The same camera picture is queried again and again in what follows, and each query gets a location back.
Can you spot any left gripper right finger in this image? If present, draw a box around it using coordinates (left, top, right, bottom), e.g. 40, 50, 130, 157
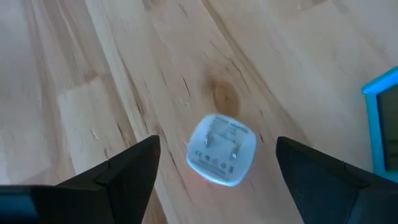
275, 136, 374, 224

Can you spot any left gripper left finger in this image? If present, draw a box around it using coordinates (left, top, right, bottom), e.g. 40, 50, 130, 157
32, 134, 162, 224

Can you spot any teal rectangular block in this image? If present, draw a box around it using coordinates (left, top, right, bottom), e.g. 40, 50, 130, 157
361, 65, 398, 184

